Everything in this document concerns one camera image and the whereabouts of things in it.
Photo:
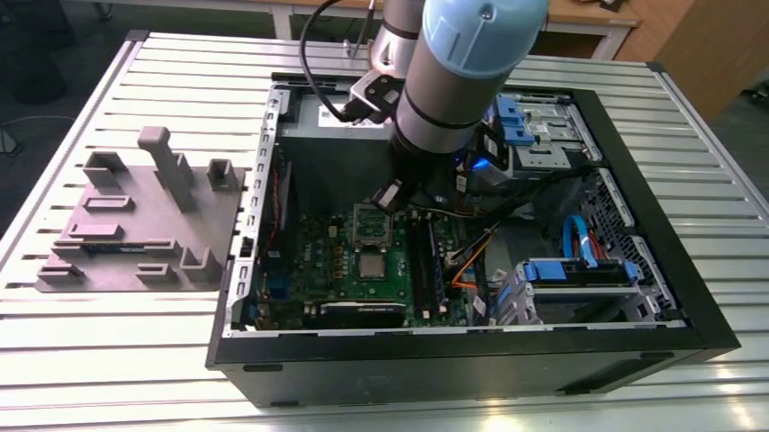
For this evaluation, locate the silver square CPU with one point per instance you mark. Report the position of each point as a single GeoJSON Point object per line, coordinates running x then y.
{"type": "Point", "coordinates": [374, 265]}

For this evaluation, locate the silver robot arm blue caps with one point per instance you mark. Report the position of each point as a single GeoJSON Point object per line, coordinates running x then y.
{"type": "Point", "coordinates": [445, 99]}

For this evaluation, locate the CPU socket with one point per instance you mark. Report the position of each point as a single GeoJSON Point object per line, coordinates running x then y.
{"type": "Point", "coordinates": [373, 279]}

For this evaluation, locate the grey power supply unit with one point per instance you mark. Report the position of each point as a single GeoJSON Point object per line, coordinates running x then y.
{"type": "Point", "coordinates": [324, 166]}

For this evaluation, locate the blue drive bay carrier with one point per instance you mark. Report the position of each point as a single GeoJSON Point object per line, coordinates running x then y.
{"type": "Point", "coordinates": [517, 135]}

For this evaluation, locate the black RAM slot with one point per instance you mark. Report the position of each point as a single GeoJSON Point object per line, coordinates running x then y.
{"type": "Point", "coordinates": [414, 261]}

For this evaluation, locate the grey wrist box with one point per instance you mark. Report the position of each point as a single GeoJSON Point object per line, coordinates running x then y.
{"type": "Point", "coordinates": [375, 92]}

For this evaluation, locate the silver drive cage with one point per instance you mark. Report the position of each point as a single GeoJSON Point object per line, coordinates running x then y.
{"type": "Point", "coordinates": [541, 157]}

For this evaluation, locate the green motherboard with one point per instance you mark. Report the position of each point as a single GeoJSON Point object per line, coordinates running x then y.
{"type": "Point", "coordinates": [324, 270]}

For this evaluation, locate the hard disk in blue carrier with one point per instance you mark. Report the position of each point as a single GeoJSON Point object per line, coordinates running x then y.
{"type": "Point", "coordinates": [543, 272]}

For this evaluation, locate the black graphics card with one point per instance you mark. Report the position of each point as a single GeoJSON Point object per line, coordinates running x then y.
{"type": "Point", "coordinates": [361, 315]}

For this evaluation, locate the black open PC case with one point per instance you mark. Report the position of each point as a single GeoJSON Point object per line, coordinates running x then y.
{"type": "Point", "coordinates": [481, 373]}

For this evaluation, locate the black table corner cap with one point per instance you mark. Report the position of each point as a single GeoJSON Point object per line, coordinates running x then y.
{"type": "Point", "coordinates": [656, 67]}
{"type": "Point", "coordinates": [138, 35]}

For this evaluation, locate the wooden desk white legs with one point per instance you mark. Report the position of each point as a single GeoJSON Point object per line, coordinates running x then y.
{"type": "Point", "coordinates": [601, 17]}

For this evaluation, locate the grey parts rack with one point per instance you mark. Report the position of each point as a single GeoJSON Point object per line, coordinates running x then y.
{"type": "Point", "coordinates": [150, 225]}

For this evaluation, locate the RAM stick blue label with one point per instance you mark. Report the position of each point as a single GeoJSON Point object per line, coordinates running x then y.
{"type": "Point", "coordinates": [114, 249]}

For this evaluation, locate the wooden cabinet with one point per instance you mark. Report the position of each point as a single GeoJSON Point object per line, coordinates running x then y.
{"type": "Point", "coordinates": [709, 54]}

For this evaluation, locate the small black white camera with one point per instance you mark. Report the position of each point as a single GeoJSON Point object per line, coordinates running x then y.
{"type": "Point", "coordinates": [387, 195]}

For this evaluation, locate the silver disk bay frame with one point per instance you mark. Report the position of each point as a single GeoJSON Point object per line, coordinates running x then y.
{"type": "Point", "coordinates": [582, 291]}

